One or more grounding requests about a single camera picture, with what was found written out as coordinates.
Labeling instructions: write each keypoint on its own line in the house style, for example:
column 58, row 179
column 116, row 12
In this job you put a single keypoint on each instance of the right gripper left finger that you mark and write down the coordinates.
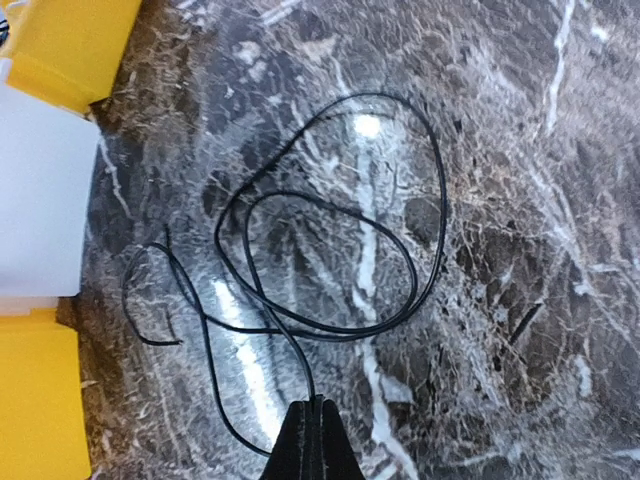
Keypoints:
column 292, row 456

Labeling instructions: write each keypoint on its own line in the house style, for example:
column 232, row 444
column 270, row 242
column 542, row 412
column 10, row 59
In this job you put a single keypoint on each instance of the white translucent plastic bin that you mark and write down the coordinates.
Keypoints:
column 47, row 162

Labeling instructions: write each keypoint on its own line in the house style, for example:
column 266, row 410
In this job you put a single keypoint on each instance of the yellow plastic bin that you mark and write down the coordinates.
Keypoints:
column 42, row 420
column 65, row 53

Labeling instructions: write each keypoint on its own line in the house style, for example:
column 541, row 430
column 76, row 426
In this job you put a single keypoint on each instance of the left yellow plastic bin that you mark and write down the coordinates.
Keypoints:
column 65, row 53

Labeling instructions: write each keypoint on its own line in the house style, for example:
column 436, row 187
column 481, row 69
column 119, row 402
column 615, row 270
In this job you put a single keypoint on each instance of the right yellow plastic bin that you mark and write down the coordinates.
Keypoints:
column 42, row 420

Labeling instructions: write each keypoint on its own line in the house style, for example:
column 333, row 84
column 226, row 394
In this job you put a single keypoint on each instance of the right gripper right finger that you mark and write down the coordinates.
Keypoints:
column 334, row 458

